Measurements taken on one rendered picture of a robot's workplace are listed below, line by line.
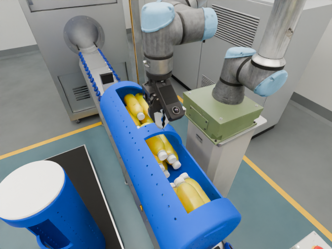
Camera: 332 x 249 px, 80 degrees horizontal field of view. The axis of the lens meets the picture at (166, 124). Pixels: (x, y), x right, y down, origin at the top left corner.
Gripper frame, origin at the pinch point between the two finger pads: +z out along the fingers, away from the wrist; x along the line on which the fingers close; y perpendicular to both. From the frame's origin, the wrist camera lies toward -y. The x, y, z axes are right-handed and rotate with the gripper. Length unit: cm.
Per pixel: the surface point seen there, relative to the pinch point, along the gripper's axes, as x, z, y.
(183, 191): -0.2, 17.3, -15.4
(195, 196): -2.8, 17.1, -19.0
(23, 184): 55, 32, 26
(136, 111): -2.7, 22.1, 38.1
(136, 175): 11.7, 20.0, -0.4
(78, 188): 49, 121, 76
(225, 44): -140, 39, 125
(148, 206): 12.1, 20.6, -13.4
